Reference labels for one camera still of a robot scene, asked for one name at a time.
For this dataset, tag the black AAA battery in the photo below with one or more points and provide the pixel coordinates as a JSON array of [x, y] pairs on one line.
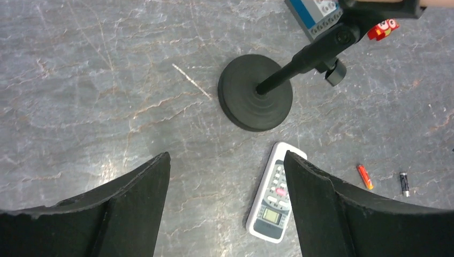
[[404, 184]]

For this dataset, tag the orange AAA battery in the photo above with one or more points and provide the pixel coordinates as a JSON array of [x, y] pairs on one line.
[[365, 177]]

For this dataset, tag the blue grey lego brick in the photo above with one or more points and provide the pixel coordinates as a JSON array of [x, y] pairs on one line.
[[309, 12]]

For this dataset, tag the red toy block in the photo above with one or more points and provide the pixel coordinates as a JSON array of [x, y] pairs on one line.
[[383, 29]]

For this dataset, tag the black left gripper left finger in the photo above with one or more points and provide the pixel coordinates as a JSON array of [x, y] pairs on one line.
[[119, 218]]

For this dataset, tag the black microphone stand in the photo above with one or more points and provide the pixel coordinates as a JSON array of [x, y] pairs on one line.
[[255, 92]]

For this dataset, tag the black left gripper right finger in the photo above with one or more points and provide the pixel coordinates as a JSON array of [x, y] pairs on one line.
[[336, 218]]

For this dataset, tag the grey lego baseplate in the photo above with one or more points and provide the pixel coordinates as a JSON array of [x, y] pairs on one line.
[[321, 26]]

